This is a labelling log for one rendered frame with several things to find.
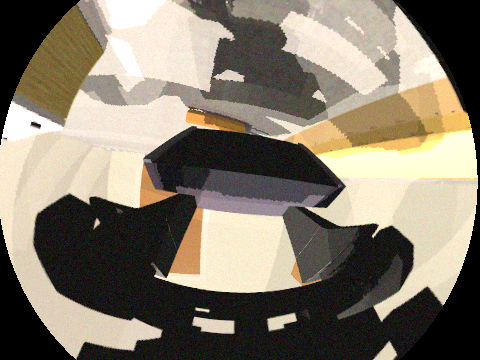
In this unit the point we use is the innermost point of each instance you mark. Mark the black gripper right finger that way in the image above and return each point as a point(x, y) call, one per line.
point(318, 242)

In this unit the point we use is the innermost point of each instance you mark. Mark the brown-handled awl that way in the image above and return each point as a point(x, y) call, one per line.
point(217, 122)

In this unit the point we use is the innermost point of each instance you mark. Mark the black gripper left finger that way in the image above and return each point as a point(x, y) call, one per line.
point(157, 228)

